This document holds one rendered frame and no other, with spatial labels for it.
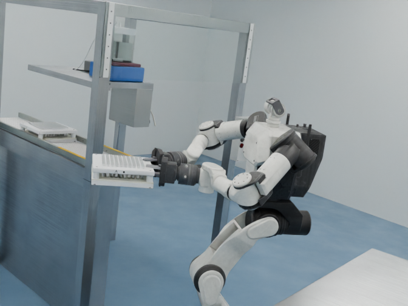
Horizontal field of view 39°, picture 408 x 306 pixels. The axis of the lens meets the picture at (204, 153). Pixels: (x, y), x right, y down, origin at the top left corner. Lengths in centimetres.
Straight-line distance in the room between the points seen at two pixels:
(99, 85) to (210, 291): 106
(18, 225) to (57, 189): 55
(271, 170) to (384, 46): 408
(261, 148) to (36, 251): 170
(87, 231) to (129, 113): 63
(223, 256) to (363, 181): 384
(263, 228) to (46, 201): 140
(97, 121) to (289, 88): 428
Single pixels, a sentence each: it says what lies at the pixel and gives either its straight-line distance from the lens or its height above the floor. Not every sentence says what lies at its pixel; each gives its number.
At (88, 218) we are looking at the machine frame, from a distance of 288.
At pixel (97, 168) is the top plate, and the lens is 230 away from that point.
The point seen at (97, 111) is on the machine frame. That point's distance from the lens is 275.
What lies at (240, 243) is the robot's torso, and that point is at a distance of 254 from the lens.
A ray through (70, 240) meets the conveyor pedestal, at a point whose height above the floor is 45.
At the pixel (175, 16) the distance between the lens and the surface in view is 296.
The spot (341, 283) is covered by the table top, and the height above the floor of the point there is 89.
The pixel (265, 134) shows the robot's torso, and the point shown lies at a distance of 240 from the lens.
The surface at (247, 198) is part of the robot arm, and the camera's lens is 216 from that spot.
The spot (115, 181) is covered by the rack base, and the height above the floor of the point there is 102.
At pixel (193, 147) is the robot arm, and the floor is 112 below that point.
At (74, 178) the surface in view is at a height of 82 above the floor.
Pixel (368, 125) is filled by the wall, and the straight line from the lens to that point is 619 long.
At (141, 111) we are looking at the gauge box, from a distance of 298.
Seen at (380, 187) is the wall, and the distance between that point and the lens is 616.
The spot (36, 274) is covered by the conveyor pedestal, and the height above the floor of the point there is 12.
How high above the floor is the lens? 165
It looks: 12 degrees down
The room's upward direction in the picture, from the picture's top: 7 degrees clockwise
